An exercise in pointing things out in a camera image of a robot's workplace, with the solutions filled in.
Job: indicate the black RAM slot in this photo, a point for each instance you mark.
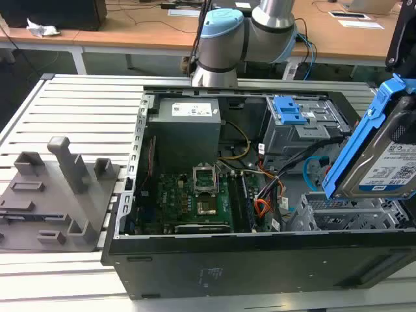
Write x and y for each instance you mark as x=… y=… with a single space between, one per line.
x=235 y=201

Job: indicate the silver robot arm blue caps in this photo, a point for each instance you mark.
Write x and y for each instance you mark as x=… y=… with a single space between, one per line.
x=224 y=42

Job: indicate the white power strip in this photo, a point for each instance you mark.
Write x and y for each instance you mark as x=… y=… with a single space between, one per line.
x=290 y=71

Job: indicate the black box on desk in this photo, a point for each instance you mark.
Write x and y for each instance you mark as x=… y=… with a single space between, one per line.
x=55 y=13

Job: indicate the grey parts rack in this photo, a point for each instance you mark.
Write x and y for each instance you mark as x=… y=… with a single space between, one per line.
x=48 y=208

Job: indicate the blue plastic drive latch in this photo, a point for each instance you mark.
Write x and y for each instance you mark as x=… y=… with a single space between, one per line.
x=289 y=112

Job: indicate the hard disk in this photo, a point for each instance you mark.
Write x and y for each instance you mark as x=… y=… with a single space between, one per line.
x=380 y=162

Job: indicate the grey optical drive cage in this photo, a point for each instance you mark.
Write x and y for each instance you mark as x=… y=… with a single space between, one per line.
x=292 y=139

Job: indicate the grey metal disk bay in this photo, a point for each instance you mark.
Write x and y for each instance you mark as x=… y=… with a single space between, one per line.
x=341 y=217

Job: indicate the black graphics card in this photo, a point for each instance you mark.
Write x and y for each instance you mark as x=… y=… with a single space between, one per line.
x=201 y=228

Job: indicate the black PC case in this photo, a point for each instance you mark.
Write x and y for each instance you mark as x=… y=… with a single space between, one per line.
x=227 y=266

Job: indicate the wooden desk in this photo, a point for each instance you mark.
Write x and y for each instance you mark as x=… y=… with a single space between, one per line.
x=136 y=32

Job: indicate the white paper sheet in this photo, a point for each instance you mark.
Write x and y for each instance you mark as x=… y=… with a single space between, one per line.
x=183 y=12
x=360 y=24

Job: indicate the crumpled white paper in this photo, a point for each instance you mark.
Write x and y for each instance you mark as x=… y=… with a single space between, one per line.
x=42 y=30

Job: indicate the grey power supply unit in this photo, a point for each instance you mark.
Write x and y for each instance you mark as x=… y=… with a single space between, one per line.
x=185 y=136

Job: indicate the green motherboard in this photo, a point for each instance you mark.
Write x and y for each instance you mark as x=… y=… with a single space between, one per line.
x=175 y=201

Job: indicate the CPU socket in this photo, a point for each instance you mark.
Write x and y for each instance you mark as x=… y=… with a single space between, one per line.
x=206 y=208

